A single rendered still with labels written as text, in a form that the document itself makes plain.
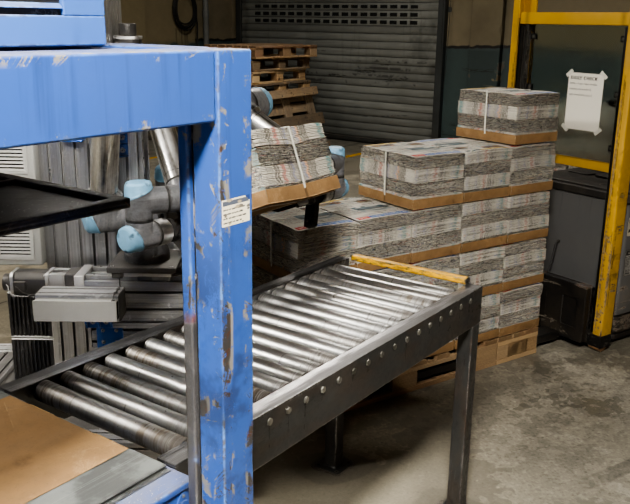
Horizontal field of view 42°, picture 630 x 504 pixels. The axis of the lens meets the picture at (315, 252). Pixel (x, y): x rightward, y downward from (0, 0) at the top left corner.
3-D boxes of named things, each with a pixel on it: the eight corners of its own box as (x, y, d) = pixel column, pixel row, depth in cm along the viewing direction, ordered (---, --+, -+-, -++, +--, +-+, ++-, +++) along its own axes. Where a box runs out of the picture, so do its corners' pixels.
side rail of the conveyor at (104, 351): (335, 287, 288) (336, 255, 285) (348, 290, 285) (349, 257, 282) (1, 434, 183) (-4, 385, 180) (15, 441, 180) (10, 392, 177)
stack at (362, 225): (247, 393, 360) (246, 209, 337) (442, 339, 424) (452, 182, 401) (295, 428, 329) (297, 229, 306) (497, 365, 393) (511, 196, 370)
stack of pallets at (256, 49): (258, 141, 1103) (258, 42, 1067) (318, 148, 1056) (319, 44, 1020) (195, 154, 994) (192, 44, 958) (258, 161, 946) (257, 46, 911)
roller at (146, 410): (73, 385, 192) (71, 366, 191) (221, 446, 166) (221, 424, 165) (55, 393, 188) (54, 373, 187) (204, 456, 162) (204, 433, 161)
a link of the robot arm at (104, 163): (131, 237, 263) (139, 80, 234) (84, 242, 257) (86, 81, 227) (121, 218, 272) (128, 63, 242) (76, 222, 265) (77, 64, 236)
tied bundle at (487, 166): (405, 189, 384) (408, 140, 378) (451, 183, 400) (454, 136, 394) (462, 204, 354) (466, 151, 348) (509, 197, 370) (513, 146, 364)
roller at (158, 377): (115, 367, 203) (114, 349, 201) (262, 422, 176) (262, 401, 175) (99, 374, 199) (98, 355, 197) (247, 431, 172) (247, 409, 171)
